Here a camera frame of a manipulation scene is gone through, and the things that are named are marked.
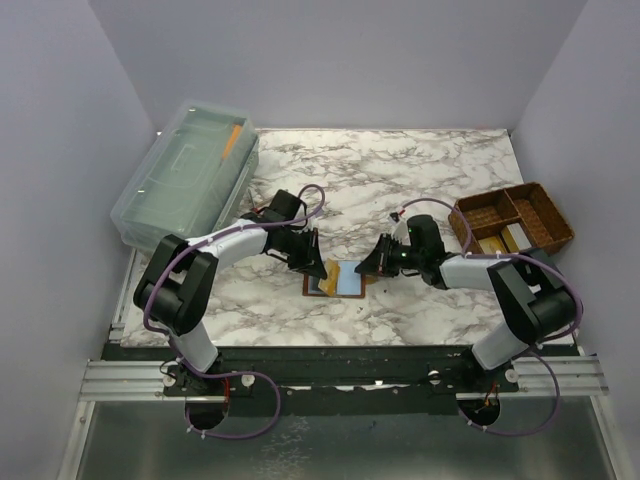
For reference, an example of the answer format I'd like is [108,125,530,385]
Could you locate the brown leather card holder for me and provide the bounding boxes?
[302,260,377,299]

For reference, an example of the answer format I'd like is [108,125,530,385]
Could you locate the gold VIP credit card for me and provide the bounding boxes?
[318,259,341,297]

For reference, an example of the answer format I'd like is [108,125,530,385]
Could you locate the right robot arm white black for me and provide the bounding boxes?
[355,215,582,392]

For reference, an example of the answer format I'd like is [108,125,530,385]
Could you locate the brown woven wicker tray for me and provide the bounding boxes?
[448,182,574,255]

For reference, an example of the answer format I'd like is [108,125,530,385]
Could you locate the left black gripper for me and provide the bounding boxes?
[277,227,327,279]

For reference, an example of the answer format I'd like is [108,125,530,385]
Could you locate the silver cards in tray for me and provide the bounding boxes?
[500,223,532,253]

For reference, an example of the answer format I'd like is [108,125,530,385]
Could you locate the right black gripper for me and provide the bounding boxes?
[355,233,425,278]

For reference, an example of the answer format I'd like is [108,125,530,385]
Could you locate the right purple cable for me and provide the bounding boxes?
[394,198,585,436]

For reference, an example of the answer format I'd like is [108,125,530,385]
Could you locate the clear plastic storage box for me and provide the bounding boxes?
[111,101,259,255]

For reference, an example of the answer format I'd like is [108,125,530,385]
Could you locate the aluminium rail frame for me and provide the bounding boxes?
[59,324,635,479]

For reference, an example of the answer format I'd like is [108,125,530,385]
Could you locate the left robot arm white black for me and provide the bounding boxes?
[133,184,328,395]

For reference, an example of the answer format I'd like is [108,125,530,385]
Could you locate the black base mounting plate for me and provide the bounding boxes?
[164,346,518,417]

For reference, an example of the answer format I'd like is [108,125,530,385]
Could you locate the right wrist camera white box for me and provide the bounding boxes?
[389,212,408,242]

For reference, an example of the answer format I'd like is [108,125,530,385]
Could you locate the orange pencil in box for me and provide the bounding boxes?
[221,124,243,161]

